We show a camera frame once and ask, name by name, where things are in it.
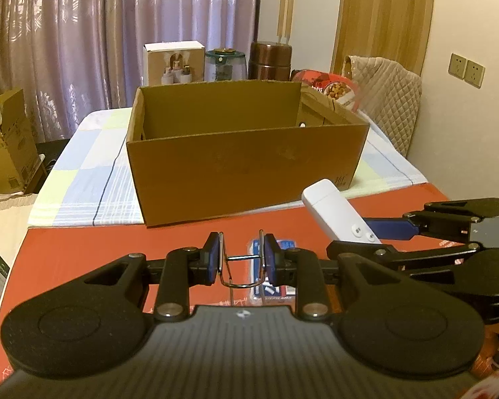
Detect glass jar green lid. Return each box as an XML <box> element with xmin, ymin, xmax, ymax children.
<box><xmin>204</xmin><ymin>48</ymin><xmax>247</xmax><ymax>82</ymax></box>

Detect wooden strips on wall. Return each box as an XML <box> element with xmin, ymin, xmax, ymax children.
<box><xmin>276</xmin><ymin>0</ymin><xmax>295</xmax><ymax>44</ymax></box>

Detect red Motul mat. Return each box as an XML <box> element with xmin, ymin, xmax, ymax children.
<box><xmin>0</xmin><ymin>184</ymin><xmax>450</xmax><ymax>382</ymax></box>

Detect open brown cardboard box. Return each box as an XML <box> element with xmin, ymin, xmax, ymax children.
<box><xmin>126</xmin><ymin>80</ymin><xmax>370</xmax><ymax>227</ymax></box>

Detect wall socket plates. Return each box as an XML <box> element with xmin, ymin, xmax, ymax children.
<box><xmin>448</xmin><ymin>53</ymin><xmax>486</xmax><ymax>88</ymax></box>

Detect brown metal canister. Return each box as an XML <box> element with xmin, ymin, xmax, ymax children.
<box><xmin>248</xmin><ymin>42</ymin><xmax>292</xmax><ymax>81</ymax></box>

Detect checkered blue tablecloth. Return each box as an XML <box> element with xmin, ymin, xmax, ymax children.
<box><xmin>28</xmin><ymin>108</ymin><xmax>427</xmax><ymax>228</ymax></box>

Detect right hand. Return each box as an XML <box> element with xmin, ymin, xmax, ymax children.
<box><xmin>470</xmin><ymin>323</ymin><xmax>499</xmax><ymax>379</ymax></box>

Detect clear plastic box blue label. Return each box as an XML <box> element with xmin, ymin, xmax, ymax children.
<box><xmin>249</xmin><ymin>233</ymin><xmax>296</xmax><ymax>305</ymax></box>

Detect beige quilted chair cover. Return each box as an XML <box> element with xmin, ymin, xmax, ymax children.
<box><xmin>342</xmin><ymin>56</ymin><xmax>422</xmax><ymax>156</ymax></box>

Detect purple curtain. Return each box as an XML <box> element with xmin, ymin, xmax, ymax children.
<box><xmin>0</xmin><ymin>0</ymin><xmax>258</xmax><ymax>142</ymax></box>

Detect white product box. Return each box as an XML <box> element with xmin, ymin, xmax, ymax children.
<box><xmin>142</xmin><ymin>41</ymin><xmax>205</xmax><ymax>86</ymax></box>

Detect white remote control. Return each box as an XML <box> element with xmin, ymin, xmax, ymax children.
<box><xmin>302</xmin><ymin>178</ymin><xmax>380</xmax><ymax>244</ymax></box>

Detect red beef rice meal box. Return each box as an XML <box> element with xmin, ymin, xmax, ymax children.
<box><xmin>290</xmin><ymin>69</ymin><xmax>360</xmax><ymax>112</ymax></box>

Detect side cardboard box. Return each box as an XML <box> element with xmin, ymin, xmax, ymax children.
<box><xmin>0</xmin><ymin>88</ymin><xmax>39</xmax><ymax>194</ymax></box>

